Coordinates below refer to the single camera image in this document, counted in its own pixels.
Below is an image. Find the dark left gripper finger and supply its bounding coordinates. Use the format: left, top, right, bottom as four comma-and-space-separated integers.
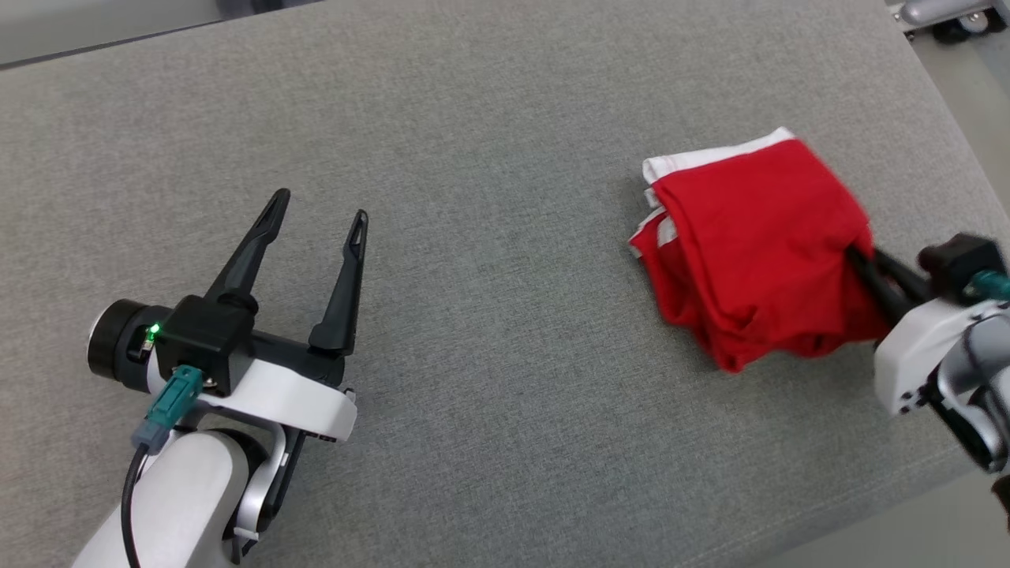
308, 209, 369, 356
204, 188, 291, 310

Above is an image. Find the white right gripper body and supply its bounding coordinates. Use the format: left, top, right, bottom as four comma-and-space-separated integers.
874, 297, 970, 417

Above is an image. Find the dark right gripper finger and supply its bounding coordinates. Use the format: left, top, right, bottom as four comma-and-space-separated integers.
872, 252, 936, 305
846, 246, 908, 326

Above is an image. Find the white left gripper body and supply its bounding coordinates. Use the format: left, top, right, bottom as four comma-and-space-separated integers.
193, 331, 357, 443

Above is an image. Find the red garment with white stripe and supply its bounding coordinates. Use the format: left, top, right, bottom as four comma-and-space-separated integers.
629, 126, 896, 373

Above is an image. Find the black cylindrical left gripper motor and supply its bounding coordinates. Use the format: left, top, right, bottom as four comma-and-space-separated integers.
87, 298, 170, 393

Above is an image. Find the black caster wheel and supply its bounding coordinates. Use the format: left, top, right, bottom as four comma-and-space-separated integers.
931, 12, 991, 44

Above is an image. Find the teal right camera connector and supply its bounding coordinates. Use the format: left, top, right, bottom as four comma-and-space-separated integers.
969, 270, 1010, 302

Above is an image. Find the teal camera connector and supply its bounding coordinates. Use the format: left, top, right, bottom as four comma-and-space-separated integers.
969, 270, 1010, 302
132, 365, 204, 454

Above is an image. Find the teal left camera connector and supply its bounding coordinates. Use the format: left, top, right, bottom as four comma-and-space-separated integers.
132, 365, 204, 454

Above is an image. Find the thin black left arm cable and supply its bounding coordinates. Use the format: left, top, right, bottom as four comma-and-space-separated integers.
120, 444, 152, 568

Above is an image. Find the grey metal cart frame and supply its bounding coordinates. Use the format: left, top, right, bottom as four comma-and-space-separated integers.
888, 0, 1010, 44

